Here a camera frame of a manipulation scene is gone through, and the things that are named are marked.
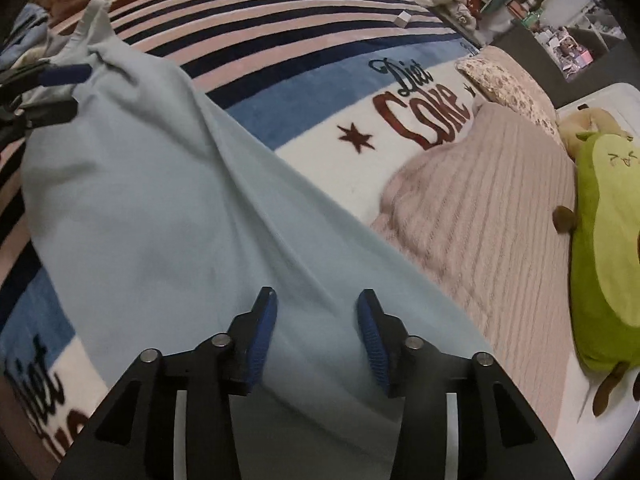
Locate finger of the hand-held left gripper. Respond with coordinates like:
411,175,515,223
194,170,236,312
0,62,93,92
0,99,80,133

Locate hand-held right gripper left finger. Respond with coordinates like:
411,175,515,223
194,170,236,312
52,287,278,480

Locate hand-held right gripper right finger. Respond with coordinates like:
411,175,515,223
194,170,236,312
356,288,576,480

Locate light blue pants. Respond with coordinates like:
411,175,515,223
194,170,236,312
20,0,501,480

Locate light clothes pile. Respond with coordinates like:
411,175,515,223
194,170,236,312
0,2,53,68

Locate pink ribbed pillow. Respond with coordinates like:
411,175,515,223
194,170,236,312
370,102,576,366

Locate striped printed blanket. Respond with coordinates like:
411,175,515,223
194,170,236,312
0,0,481,461

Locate green avocado plush toy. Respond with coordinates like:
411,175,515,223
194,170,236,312
552,132,640,418

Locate floral pillow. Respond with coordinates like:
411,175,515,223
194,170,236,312
456,55,561,136

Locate tan plush toy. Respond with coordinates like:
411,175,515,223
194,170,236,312
557,105,633,148

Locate white bed headboard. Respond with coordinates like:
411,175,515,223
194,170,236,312
555,82,640,131

